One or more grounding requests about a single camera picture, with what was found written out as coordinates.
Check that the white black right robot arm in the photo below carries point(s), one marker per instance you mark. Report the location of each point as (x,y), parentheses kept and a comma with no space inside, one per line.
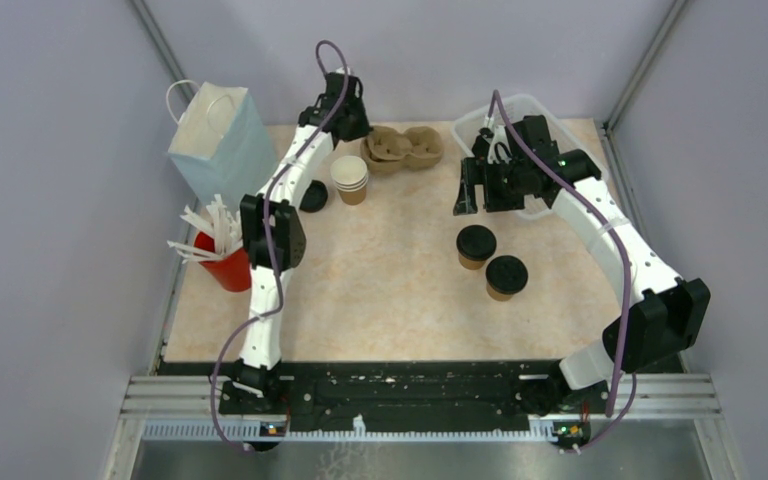
(536,156)

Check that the black coffee cup lid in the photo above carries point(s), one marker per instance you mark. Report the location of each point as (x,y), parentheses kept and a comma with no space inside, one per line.
(477,242)

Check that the black mounting base rail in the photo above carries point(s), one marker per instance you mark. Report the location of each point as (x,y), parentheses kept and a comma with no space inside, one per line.
(397,396)

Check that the brown cardboard cup carrier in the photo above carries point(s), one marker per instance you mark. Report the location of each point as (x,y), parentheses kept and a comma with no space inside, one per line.
(386,150)

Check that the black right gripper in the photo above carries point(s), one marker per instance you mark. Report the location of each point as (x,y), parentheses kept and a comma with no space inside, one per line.
(476,171)

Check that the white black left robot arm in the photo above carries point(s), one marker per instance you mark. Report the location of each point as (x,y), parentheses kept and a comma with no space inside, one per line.
(273,235)

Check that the white cable duct strip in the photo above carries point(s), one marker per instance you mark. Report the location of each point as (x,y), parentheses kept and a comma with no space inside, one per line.
(249,431)

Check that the stack of paper cups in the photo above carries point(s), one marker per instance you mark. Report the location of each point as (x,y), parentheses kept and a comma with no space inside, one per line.
(350,176)

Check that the white plastic basket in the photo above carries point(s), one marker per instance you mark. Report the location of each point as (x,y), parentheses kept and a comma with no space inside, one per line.
(521,127)

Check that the brown paper coffee cup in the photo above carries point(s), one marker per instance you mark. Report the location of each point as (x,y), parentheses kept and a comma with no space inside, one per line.
(473,248)

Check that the light blue paper bag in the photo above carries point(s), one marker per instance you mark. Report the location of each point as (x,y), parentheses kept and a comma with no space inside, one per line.
(221,146)

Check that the red straw cup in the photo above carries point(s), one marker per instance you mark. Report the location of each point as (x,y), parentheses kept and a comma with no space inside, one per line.
(232,272)

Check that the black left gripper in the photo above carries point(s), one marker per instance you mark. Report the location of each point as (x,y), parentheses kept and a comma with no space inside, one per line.
(363,128)

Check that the stack of black lids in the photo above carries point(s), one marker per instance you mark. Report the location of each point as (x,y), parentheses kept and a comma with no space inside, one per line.
(315,197)

